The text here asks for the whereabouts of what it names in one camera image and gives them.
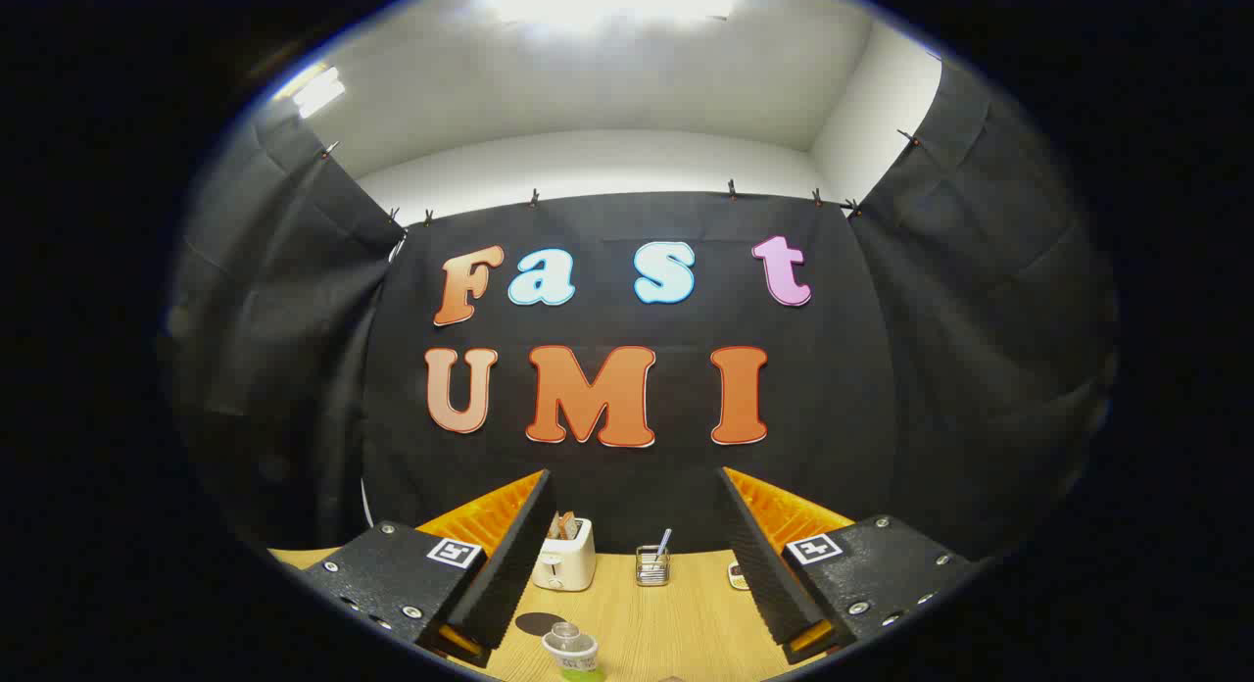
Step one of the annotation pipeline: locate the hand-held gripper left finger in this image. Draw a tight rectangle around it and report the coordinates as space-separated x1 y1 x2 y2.
299 469 557 668

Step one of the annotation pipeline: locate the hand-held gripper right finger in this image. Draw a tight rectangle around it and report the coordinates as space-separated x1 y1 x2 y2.
718 466 981 665

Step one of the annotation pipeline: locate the clear juice bottle white label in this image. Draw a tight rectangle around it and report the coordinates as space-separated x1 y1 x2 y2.
542 621 601 682

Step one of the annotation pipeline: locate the white toaster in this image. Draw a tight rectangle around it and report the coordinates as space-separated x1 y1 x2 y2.
532 517 597 593

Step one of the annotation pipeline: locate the wooden table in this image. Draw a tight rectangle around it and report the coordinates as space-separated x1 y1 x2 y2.
269 548 834 682

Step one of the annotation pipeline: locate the black side curtain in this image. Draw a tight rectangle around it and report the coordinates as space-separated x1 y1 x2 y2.
162 104 408 551
847 60 1118 562

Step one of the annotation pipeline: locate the small ceiling light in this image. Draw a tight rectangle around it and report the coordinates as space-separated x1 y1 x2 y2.
292 68 346 118

